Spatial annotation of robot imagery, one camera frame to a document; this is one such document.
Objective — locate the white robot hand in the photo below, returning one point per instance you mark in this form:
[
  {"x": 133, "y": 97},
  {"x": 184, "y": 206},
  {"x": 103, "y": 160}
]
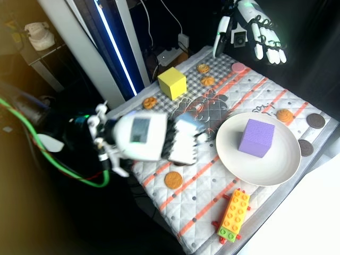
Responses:
[
  {"x": 251, "y": 13},
  {"x": 140, "y": 138}
]

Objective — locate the light blue foam cube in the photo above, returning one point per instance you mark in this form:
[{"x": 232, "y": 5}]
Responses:
[{"x": 190, "y": 120}]

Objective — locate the purple foam cube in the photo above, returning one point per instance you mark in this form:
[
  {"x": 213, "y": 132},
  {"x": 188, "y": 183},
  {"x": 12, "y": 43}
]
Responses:
[{"x": 256, "y": 138}]

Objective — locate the yellow foam cube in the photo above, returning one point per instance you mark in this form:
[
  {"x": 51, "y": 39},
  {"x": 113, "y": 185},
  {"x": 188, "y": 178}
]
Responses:
[{"x": 172, "y": 82}]

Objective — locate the cream round plate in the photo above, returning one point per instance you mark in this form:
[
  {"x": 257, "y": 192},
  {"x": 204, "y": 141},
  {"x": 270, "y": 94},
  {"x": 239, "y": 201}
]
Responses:
[{"x": 260, "y": 170}]

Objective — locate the orange swirl toy cookie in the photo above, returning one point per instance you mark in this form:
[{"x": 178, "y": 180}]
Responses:
[
  {"x": 203, "y": 68},
  {"x": 207, "y": 80},
  {"x": 285, "y": 115},
  {"x": 150, "y": 102}
]

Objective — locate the flat round orange toy cookie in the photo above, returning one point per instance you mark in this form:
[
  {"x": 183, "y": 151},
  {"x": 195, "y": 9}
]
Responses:
[{"x": 173, "y": 180}]

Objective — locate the pink round toy cookie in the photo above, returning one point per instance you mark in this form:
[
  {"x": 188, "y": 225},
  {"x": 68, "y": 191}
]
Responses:
[{"x": 238, "y": 67}]

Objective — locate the white plug adapter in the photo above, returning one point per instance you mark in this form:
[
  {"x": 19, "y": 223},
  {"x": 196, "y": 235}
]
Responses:
[{"x": 183, "y": 40}]

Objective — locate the grey quilt with bear print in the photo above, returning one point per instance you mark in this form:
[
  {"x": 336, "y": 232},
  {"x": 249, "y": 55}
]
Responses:
[{"x": 202, "y": 186}]

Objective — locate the white power strip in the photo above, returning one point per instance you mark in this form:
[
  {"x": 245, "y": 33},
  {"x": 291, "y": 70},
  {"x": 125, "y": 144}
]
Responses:
[{"x": 168, "y": 56}]

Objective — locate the blue lit panel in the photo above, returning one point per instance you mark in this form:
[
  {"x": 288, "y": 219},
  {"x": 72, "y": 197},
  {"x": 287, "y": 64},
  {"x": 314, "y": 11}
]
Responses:
[{"x": 117, "y": 45}]

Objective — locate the white pillar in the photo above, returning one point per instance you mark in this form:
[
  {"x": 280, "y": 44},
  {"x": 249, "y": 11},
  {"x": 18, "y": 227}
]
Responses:
[{"x": 79, "y": 50}]

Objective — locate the orange and green brick toy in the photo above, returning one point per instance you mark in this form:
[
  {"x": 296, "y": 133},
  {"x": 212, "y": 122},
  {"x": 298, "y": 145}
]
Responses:
[{"x": 235, "y": 212}]

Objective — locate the grey shelf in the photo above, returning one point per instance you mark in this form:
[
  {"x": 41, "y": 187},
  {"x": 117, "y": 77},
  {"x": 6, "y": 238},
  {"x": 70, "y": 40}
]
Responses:
[{"x": 45, "y": 63}]

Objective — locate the dark brown round toy cookie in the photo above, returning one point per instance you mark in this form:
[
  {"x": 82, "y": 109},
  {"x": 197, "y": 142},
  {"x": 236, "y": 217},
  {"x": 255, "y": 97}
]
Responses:
[
  {"x": 315, "y": 120},
  {"x": 306, "y": 147}
]

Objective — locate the crumpled white cloth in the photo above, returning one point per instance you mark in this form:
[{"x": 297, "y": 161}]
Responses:
[{"x": 40, "y": 35}]

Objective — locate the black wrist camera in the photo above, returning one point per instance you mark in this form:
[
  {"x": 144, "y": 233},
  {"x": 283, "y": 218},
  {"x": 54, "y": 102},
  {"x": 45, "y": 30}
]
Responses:
[{"x": 239, "y": 39}]

